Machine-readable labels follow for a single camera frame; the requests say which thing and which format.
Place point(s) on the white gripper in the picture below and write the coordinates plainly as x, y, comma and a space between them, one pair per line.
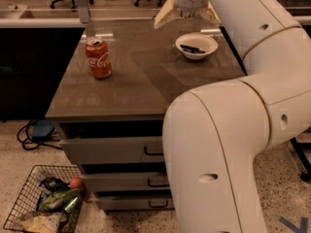
186, 9

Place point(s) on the blue foot pedal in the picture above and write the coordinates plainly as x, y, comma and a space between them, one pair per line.
42, 130

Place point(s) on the black wire basket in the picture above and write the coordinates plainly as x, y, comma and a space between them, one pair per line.
32, 196

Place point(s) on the black cart frame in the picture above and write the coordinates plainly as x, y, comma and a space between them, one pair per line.
306, 175

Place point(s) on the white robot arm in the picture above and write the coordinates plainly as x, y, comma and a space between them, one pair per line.
212, 134

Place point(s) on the grey drawer cabinet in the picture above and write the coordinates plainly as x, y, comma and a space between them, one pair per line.
149, 72

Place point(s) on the red Coca-Cola can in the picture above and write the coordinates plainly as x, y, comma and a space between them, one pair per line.
98, 57

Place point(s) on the dark blueberry RXBAR wrapper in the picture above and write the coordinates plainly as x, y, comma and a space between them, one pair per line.
191, 49

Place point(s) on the top grey drawer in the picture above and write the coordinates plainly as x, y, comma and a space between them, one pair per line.
113, 150

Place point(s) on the left grey metal post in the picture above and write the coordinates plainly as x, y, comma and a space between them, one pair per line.
83, 11

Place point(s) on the yellow snack packet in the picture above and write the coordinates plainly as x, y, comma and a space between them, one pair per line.
42, 224

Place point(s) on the middle grey drawer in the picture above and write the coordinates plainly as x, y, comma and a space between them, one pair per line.
126, 181

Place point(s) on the white paper bowl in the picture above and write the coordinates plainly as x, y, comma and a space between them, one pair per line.
197, 40

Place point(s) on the orange ball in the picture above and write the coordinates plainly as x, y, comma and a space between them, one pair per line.
76, 182

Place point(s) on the grey drawer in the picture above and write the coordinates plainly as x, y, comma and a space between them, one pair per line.
113, 150
126, 181
145, 202

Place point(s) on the green snack bag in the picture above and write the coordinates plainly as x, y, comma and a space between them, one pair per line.
58, 199

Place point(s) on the bottom grey drawer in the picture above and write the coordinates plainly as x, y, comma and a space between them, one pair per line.
145, 202

